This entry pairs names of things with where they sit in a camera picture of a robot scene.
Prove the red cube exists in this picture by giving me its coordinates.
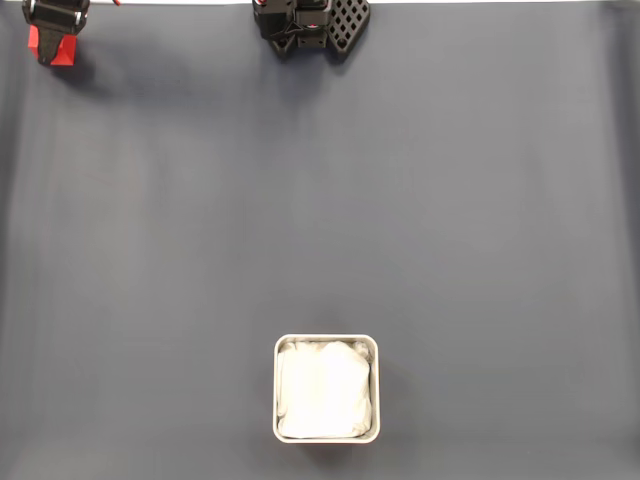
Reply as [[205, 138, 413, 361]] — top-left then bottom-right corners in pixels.
[[27, 23, 80, 69]]

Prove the beige square box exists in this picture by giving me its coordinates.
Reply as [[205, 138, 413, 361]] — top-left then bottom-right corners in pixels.
[[272, 333, 380, 445]]

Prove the dark blue table mat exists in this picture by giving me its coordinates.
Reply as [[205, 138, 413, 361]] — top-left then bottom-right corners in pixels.
[[0, 3, 640, 480]]

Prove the white tissue paper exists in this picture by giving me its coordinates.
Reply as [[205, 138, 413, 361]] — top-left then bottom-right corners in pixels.
[[277, 339, 374, 440]]

